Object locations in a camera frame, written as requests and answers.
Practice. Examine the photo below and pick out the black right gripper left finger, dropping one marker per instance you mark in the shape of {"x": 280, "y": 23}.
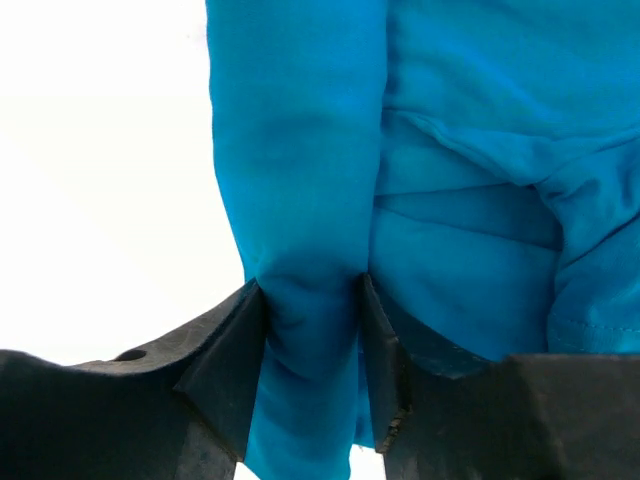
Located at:
{"x": 177, "y": 407}

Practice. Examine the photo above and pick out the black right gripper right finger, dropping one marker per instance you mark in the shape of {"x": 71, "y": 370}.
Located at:
{"x": 439, "y": 411}

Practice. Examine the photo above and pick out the blue t shirt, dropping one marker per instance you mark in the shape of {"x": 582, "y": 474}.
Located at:
{"x": 480, "y": 159}

